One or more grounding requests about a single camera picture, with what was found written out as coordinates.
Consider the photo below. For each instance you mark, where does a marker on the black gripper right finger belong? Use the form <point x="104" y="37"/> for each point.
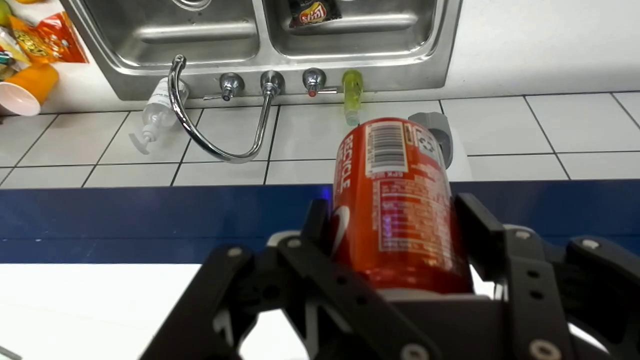
<point x="576" y="306"/>

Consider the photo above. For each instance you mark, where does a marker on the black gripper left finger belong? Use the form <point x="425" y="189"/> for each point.
<point x="334" y="312"/>

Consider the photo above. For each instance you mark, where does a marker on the red soda can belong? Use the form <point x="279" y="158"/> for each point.
<point x="393" y="212"/>

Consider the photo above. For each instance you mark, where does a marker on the stainless steel double sink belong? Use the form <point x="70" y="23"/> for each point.
<point x="394" y="44"/>

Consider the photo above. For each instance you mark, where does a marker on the clear soap bottle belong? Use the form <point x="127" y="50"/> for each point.
<point x="156" y="118"/>

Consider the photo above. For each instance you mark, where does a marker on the green dish soap bottle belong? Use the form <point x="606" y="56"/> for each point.
<point x="353" y="87"/>

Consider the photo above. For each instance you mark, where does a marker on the orange plastic cup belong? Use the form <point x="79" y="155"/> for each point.
<point x="26" y="90"/>

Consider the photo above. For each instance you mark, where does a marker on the orange snack bag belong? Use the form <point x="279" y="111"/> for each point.
<point x="46" y="43"/>

